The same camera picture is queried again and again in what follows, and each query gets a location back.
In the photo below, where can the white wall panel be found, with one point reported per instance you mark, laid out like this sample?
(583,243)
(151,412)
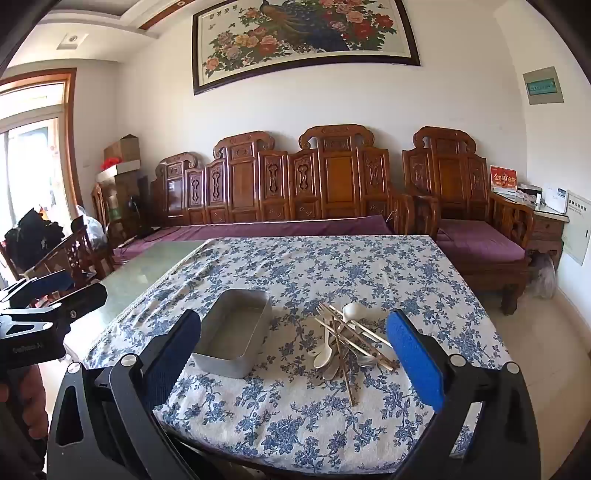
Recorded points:
(577,230)

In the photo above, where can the metal spoon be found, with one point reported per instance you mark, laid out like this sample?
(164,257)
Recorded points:
(369,360)

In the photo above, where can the wooden side table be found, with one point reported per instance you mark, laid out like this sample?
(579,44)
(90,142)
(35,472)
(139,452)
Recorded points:
(547,230)

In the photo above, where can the purple armchair cushion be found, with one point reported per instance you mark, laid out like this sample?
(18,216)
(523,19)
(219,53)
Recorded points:
(480,240)

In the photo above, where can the clear plastic bag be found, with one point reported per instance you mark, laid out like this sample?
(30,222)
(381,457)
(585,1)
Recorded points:
(544,277)

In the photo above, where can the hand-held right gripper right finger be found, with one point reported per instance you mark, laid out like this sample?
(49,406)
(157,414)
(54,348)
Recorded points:
(411,364)

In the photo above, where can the framed peacock flower painting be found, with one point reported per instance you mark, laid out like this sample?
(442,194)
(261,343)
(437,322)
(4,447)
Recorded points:
(300,37)

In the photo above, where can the white device box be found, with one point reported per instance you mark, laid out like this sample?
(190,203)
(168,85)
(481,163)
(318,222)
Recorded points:
(555,199)

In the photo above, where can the wooden framed glass door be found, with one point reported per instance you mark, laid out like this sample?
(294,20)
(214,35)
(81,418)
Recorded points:
(69,138)

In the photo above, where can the rectangular metal tin box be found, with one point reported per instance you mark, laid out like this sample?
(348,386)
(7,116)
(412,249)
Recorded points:
(221,362)

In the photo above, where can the carved wooden sofa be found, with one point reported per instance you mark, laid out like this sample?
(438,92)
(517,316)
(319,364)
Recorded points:
(337,180)

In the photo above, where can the person's left hand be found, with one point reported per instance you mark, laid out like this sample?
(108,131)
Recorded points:
(30,406)

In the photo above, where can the purple sofa cushion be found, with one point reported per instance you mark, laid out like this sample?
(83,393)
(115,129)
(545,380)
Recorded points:
(277,228)

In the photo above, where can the black bag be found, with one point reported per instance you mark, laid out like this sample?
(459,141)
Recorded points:
(32,237)

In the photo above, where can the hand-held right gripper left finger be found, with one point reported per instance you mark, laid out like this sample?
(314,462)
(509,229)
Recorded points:
(178,355)

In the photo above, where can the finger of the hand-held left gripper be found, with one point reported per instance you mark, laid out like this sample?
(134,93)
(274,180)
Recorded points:
(51,282)
(83,300)

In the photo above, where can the pale chopstick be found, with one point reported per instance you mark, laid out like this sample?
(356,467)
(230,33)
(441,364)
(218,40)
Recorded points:
(369,353)
(364,330)

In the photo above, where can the carved wooden chair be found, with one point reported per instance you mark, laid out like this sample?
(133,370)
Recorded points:
(76,254)

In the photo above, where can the red desk card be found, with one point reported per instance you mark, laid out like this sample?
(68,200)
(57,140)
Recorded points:
(503,179)

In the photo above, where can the cardboard boxes on cabinet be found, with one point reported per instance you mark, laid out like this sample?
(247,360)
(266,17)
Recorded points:
(117,170)

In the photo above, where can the carved wooden armchair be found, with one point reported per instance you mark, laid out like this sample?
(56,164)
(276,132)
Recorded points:
(452,180)

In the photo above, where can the crumpled plastic bag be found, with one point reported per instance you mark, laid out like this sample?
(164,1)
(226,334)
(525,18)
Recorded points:
(92,228)

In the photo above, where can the blue floral tablecloth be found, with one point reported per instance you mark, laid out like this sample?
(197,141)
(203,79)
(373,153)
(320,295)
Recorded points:
(323,258)

